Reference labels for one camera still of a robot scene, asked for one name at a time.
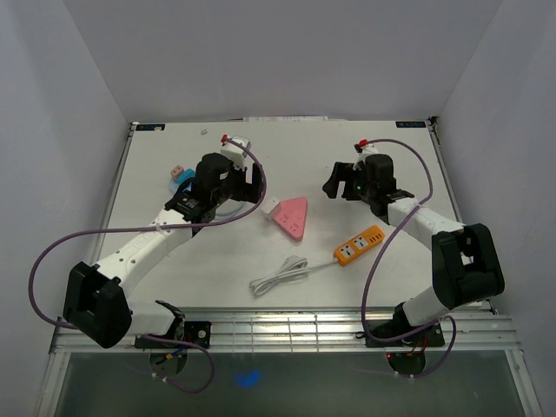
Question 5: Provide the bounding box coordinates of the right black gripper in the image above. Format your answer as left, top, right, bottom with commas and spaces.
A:
321, 162, 374, 202

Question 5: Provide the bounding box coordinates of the cyan blue charger plug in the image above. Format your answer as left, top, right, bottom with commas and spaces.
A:
175, 169, 195, 185

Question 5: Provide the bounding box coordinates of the white charger plug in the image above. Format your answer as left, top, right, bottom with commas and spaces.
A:
260, 198, 281, 221

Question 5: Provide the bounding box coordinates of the rose gold charger plug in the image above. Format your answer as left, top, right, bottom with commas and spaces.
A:
170, 165, 184, 181

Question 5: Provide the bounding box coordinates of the pink triangular power strip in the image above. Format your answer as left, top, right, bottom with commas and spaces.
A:
271, 196, 308, 242

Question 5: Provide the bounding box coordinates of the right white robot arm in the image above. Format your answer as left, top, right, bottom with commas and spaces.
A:
322, 154, 505, 345

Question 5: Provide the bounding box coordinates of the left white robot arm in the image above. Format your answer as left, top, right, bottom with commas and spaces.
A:
63, 153, 266, 348

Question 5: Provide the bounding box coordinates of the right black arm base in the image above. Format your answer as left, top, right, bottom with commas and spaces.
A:
360, 319, 448, 348

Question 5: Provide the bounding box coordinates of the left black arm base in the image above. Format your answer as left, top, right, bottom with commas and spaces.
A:
134, 321, 212, 349

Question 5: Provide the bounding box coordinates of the round light blue power strip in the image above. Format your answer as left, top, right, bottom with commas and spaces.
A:
169, 177, 193, 195

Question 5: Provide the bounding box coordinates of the orange power strip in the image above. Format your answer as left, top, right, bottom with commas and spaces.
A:
333, 225, 385, 267

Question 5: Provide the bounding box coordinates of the right blue corner label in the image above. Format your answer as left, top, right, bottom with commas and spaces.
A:
395, 121, 427, 129

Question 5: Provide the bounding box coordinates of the blue corner label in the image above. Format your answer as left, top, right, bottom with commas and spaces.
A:
135, 123, 166, 131
395, 121, 427, 129

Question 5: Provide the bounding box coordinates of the left blue corner label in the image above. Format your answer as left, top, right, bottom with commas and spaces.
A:
135, 123, 166, 131

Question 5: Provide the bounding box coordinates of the light blue power cord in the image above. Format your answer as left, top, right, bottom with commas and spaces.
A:
215, 202, 244, 218

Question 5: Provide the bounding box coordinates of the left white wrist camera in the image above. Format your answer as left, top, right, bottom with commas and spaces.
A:
220, 135, 251, 170

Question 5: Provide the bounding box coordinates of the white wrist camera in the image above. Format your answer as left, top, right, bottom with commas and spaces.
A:
353, 139, 379, 170
220, 135, 251, 170

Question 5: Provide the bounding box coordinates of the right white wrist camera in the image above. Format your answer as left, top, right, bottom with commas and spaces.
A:
353, 139, 379, 170

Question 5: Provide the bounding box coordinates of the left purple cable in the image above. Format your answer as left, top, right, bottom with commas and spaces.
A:
28, 137, 266, 394

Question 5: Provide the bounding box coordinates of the purple cable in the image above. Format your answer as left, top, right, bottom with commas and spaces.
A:
360, 137, 457, 379
28, 137, 266, 394

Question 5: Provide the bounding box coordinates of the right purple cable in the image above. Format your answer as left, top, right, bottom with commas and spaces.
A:
360, 137, 457, 379

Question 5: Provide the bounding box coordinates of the white coiled power cord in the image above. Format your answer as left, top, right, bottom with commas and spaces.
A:
248, 255, 338, 298

